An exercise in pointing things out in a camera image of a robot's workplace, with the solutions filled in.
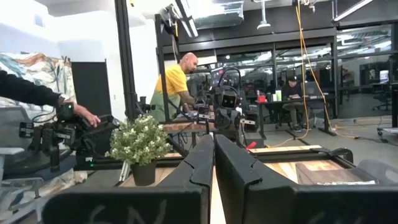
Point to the black office desk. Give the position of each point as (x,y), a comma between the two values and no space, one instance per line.
(311,100)

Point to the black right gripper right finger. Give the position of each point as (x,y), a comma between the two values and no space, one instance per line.
(242,186)

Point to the white ceiling pendant fixture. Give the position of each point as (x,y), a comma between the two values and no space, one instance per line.
(263,18)

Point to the grey office chair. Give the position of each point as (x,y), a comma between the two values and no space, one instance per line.
(12,140)

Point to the green cup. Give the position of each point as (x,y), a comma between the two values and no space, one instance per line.
(278,95)

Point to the wooden neighbour table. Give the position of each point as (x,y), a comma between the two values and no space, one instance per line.
(186,127)

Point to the red cup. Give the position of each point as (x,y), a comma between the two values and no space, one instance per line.
(261,99)

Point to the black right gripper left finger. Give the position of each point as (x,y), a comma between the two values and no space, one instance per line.
(199,168)

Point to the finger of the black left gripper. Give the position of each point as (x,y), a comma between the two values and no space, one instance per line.
(234,119)
(221,119)

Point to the patterned fabric backdrop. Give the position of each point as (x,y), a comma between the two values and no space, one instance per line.
(37,74)

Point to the person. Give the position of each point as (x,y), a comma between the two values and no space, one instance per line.
(292,93)
(171,84)

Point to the black-bordered silicone mat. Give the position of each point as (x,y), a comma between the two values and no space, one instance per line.
(329,174)

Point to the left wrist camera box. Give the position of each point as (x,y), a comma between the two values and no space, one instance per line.
(229,100)

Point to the black vertical frame post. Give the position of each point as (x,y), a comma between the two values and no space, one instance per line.
(162,77)
(126,62)

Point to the person's forearm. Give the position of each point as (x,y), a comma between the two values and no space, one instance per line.
(25,90)

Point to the person's hand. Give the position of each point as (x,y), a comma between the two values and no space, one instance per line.
(84,113)

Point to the black wall panel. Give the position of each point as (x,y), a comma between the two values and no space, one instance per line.
(91,90)

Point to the green artificial potted plant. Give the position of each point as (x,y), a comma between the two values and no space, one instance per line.
(140,143)

